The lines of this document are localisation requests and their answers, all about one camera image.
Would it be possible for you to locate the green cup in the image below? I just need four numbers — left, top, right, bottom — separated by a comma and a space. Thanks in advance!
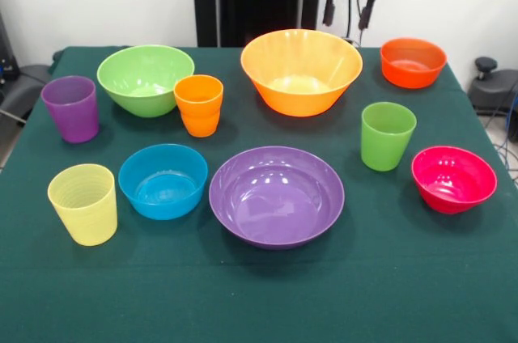
360, 101, 418, 172

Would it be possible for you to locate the pink bowl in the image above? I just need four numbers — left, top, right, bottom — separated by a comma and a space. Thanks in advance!
411, 146, 499, 215

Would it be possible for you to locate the orange cup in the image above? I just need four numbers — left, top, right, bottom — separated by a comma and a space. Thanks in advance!
173, 74, 225, 138

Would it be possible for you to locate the blue bowl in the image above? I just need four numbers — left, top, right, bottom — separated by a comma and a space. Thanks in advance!
117, 143, 210, 222

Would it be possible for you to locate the red-orange bowl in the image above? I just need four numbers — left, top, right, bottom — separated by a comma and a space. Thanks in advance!
380, 37, 448, 90

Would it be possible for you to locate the large yellow-orange bowl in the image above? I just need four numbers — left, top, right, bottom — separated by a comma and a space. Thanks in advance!
240, 28, 364, 118

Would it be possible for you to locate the blue cable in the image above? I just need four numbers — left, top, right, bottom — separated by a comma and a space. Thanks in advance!
495, 90, 518, 182

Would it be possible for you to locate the yellow cup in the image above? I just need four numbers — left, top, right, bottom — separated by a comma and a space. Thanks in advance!
47, 163, 119, 247

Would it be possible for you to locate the black electronic device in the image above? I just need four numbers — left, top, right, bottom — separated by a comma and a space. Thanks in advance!
0, 11, 20, 91

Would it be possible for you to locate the purple cup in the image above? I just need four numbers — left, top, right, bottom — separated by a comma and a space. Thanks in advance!
40, 75, 100, 145

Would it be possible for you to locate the black hanging cable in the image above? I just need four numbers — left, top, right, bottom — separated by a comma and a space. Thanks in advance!
346, 0, 363, 47

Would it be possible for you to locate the green bowl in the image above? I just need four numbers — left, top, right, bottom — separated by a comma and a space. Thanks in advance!
96, 44, 196, 119

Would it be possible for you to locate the dark green tablecloth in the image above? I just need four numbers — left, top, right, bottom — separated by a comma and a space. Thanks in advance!
0, 45, 518, 343

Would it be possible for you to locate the dark grey stand base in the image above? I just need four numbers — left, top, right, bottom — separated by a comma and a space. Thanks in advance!
468, 56, 518, 116
0, 62, 56, 125

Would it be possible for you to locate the purple bowl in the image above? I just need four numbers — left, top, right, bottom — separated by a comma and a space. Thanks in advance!
208, 146, 346, 251

